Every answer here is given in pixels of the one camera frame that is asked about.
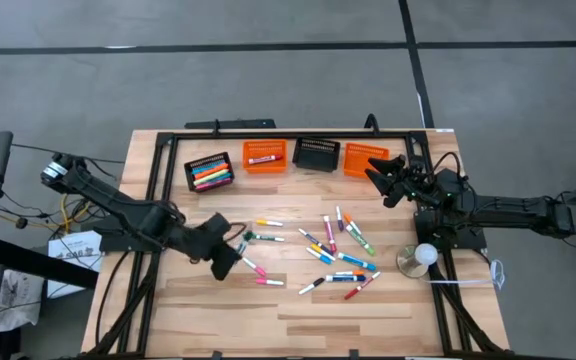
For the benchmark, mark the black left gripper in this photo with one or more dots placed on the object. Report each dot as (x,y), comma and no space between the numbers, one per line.
(213,235)

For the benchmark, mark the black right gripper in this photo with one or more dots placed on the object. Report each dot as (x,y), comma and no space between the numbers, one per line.
(420,187)

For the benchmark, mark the dark green Expo marker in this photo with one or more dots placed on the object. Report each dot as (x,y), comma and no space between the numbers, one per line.
(250,236)

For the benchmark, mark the small purple marker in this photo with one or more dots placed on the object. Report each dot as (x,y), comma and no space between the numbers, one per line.
(339,220)

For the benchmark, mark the thick pink marker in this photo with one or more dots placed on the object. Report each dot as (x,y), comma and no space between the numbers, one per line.
(218,182)
(208,187)

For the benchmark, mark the magenta Expo marker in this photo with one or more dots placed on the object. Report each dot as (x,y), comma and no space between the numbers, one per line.
(329,232)

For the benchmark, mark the thick sky blue marker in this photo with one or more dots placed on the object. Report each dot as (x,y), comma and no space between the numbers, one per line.
(203,169)
(225,178)

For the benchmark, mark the thin dark blue marker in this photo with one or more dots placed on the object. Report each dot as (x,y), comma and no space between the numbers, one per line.
(313,239)

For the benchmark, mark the teal Expo marker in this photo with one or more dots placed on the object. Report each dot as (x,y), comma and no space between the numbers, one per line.
(357,261)

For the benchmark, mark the small light blue marker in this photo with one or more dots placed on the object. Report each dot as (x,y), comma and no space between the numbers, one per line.
(318,256)

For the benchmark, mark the thick orange marker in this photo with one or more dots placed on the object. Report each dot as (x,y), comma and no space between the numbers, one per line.
(213,171)

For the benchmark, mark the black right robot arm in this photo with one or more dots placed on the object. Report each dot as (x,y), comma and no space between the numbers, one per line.
(518,215)

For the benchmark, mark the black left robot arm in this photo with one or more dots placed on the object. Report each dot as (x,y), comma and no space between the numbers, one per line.
(118,207)

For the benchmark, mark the small pink-capped white marker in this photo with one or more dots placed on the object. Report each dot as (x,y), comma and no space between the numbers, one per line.
(255,267)
(269,282)

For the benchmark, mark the orange plastic basket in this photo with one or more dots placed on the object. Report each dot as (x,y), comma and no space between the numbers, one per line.
(268,169)
(358,160)

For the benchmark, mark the small orange-capped white marker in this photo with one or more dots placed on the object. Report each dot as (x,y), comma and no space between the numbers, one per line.
(350,221)

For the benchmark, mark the black table clamp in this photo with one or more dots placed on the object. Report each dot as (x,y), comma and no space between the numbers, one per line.
(216,127)
(371,118)

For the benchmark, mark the light green Expo marker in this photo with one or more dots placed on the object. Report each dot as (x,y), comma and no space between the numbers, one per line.
(360,241)

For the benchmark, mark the black plastic basket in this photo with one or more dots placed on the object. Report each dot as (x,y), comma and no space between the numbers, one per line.
(188,170)
(316,157)

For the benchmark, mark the light bulb on metal base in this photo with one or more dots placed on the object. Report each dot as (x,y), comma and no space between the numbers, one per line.
(425,254)

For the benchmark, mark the small black-capped white marker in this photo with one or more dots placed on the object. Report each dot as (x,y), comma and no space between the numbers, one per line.
(312,286)

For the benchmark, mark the thin orange marker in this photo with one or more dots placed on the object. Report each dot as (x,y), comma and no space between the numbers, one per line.
(350,273)

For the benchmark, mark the dark blue Expo marker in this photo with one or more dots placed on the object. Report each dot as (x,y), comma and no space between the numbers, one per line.
(345,278)

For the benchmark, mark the thin red marker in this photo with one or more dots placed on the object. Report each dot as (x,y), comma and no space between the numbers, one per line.
(363,285)

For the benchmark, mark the black power strip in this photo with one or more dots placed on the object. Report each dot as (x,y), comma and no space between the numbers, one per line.
(248,123)

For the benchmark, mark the white cloth bag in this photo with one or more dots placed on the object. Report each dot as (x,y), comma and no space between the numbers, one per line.
(18,300)

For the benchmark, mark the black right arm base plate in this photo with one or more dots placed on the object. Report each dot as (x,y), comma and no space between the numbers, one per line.
(468,242)

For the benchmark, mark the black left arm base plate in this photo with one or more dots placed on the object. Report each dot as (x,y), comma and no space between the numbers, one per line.
(118,245)

